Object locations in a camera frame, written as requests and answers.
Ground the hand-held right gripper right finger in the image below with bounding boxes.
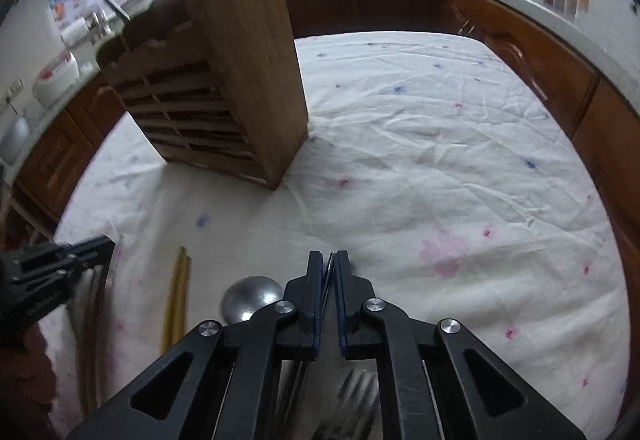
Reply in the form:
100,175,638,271
335,250,587,440

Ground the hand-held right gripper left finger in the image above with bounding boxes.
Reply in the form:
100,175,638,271
65,250,323,440

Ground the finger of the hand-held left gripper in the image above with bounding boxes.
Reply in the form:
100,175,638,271
0,234,117,290

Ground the brown wooden chopstick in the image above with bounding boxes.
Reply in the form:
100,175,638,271
90,234,124,416
272,252,337,440
70,270,97,413

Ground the metal spoon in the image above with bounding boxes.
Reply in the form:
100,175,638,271
221,275,285,325

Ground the metal fork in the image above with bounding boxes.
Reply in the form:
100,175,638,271
310,367,381,440

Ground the light bamboo chopstick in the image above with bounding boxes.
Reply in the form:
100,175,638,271
160,246,188,355
172,254,194,351

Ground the wooden utensil holder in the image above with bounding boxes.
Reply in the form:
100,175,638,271
95,0,310,191

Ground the person's left forearm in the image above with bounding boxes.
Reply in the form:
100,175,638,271
0,325,58,440

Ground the steel pot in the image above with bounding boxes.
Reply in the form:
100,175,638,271
0,116,32,167

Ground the red and white rice cooker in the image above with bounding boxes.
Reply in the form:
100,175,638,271
32,51,82,110

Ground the white floral tablecloth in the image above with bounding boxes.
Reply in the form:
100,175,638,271
37,32,628,440

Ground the grey kitchen countertop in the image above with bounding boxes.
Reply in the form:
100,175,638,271
280,0,640,93

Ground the wall power outlet strip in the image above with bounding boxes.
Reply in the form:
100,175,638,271
0,76,25,112

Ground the metal utensil handle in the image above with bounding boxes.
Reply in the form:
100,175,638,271
90,0,133,22

